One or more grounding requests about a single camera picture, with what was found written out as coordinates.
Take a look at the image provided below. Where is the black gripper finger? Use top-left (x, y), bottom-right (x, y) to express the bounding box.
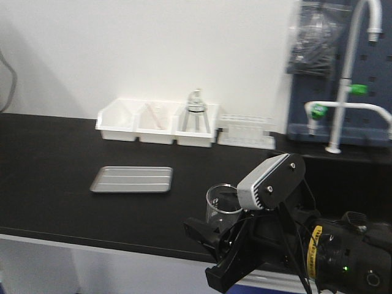
top-left (205, 243), bottom-right (263, 293)
top-left (183, 217), bottom-right (231, 260)

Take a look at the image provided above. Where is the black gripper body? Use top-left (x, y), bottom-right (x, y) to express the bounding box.
top-left (230, 179), bottom-right (319, 273)

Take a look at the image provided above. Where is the clear glass beaker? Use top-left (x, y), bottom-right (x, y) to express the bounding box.
top-left (206, 184), bottom-right (242, 233)

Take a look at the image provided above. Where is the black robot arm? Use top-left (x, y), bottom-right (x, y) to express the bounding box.
top-left (184, 181), bottom-right (391, 293)

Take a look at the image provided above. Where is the silver metal tray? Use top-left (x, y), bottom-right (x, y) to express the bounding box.
top-left (90, 166), bottom-right (173, 194)

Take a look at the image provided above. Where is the white bin right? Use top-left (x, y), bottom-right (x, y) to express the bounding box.
top-left (173, 104), bottom-right (220, 148)

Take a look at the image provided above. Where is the white test tube rack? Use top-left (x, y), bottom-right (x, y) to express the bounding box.
top-left (217, 113), bottom-right (276, 150)

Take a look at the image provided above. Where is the white lab faucet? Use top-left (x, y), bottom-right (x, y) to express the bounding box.
top-left (304, 0), bottom-right (391, 154)

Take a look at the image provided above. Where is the white bin left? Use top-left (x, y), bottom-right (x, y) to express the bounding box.
top-left (96, 98), bottom-right (146, 141)

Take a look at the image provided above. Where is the plastic bag of parts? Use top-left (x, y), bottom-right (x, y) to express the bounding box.
top-left (287, 1), bottom-right (352, 77)

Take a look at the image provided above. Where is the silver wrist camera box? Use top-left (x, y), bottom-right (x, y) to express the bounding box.
top-left (236, 153), bottom-right (306, 210)

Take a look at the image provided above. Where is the black camera cable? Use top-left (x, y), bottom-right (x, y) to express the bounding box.
top-left (280, 203), bottom-right (313, 294)

